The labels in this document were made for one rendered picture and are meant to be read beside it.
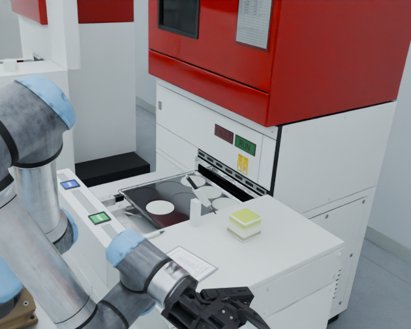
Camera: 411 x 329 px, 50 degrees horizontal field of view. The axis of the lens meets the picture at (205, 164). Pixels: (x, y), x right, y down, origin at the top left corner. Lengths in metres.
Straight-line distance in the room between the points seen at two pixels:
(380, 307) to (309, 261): 1.49
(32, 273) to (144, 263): 0.18
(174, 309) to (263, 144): 0.92
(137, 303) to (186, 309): 0.13
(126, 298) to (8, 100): 0.41
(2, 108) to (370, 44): 1.36
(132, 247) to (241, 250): 0.55
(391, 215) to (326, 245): 1.82
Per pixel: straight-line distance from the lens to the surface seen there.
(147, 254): 0.80
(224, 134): 1.74
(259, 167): 1.63
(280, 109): 1.50
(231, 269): 1.23
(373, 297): 2.84
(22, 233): 0.77
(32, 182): 0.90
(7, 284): 1.07
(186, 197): 1.68
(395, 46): 1.92
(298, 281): 1.34
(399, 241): 3.22
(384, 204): 3.19
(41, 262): 0.78
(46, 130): 0.79
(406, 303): 2.89
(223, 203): 1.65
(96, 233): 1.38
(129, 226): 1.55
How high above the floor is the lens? 1.72
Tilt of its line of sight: 25 degrees down
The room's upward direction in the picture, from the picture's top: 3 degrees clockwise
